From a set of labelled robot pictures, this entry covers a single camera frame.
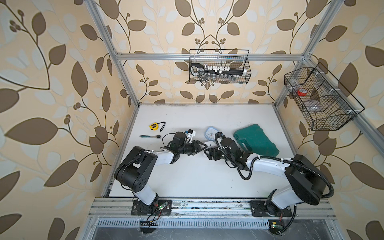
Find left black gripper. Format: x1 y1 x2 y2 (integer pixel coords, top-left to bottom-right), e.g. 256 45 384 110
177 140 208 156

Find light blue alarm clock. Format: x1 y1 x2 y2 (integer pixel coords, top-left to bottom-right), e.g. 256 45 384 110
204 126 219 141

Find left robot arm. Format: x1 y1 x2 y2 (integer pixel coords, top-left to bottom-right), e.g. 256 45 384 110
114 139 209 207

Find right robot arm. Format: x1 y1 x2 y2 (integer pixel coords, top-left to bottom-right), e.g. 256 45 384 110
203 132 335 214

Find yellow tape measure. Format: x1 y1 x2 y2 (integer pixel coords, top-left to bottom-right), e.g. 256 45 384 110
149 121 166 132

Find green plastic case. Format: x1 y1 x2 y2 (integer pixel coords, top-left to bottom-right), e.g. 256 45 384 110
234 124 280 157

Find red tape roll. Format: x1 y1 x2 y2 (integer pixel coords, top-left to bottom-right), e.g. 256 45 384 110
297 88 308 97

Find clear plastic bag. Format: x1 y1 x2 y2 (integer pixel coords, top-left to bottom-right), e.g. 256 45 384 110
304 99 323 112

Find teal handled ratchet tool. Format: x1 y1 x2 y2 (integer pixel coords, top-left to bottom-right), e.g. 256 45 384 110
140 135 162 139

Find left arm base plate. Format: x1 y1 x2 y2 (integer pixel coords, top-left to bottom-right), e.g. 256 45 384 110
131 199 173 216

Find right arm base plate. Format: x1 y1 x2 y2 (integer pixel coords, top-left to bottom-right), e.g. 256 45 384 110
250 200 293 217

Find black handled scissors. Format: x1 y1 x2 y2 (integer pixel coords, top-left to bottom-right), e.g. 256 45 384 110
190 63 211 77

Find socket bit rail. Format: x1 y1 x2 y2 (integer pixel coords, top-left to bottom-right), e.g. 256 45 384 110
208 66 248 76

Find back black wire basket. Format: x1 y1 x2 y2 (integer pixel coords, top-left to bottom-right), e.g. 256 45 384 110
189 49 252 85

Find black wire basket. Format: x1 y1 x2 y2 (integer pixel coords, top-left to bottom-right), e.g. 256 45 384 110
284 63 365 131
189 49 252 85

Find aluminium front rail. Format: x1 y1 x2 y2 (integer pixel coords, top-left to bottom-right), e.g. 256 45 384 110
89 198 336 220

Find right black wire basket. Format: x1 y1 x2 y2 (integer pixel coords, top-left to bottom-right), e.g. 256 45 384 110
284 63 365 131

